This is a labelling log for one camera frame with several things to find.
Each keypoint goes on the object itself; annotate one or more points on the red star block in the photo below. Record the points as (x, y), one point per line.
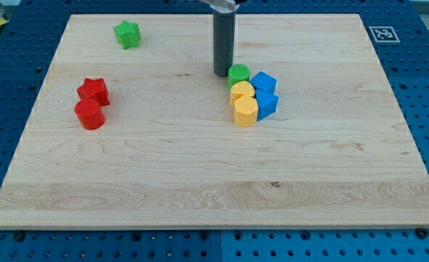
(95, 89)

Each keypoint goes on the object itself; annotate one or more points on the green star block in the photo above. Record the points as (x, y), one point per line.
(127, 34)

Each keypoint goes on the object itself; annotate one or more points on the yellow hexagon block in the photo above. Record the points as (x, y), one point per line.
(245, 111)

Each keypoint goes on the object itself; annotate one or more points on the yellow heart block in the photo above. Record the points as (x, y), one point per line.
(239, 89)

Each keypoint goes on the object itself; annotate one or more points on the blue pentagon block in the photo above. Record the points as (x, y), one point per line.
(267, 103)

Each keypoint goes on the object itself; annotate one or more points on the green cylinder block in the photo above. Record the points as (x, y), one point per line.
(238, 73)

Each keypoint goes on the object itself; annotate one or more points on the blue cube block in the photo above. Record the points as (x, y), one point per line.
(263, 81)

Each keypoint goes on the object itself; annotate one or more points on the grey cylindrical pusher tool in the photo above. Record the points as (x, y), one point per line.
(223, 41)

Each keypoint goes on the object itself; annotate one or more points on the wooden board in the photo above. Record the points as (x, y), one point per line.
(336, 154)

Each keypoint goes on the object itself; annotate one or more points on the red cylinder block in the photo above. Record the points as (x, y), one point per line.
(89, 113)

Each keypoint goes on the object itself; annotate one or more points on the white fiducial marker tag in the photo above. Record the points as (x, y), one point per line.
(384, 34)

